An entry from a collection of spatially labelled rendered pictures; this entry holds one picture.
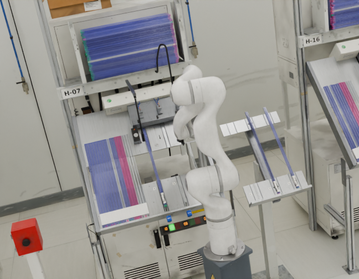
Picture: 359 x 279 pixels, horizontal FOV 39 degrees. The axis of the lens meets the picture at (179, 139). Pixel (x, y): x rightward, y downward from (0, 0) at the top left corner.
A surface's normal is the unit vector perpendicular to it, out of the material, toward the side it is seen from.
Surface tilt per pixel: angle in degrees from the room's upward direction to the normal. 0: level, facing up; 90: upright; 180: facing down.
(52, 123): 90
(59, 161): 90
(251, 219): 0
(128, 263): 90
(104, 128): 42
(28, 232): 90
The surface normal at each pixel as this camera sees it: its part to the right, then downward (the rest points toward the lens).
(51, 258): -0.16, -0.91
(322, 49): 0.22, 0.33
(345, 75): 0.04, -0.42
